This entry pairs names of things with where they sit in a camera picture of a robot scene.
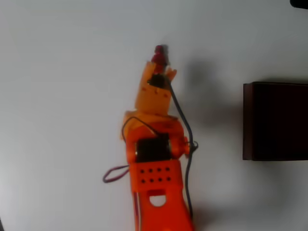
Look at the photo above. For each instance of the red toy minifigure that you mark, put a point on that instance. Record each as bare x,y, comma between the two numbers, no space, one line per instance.
160,56

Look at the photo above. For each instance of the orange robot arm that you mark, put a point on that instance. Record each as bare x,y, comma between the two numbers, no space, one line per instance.
154,178

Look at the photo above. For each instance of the dark brown open box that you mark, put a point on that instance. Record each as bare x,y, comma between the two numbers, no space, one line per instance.
276,120

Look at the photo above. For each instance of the black object at edge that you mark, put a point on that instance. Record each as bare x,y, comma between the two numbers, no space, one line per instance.
299,3

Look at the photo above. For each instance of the small black gripper camera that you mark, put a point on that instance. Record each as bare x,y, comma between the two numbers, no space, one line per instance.
157,80

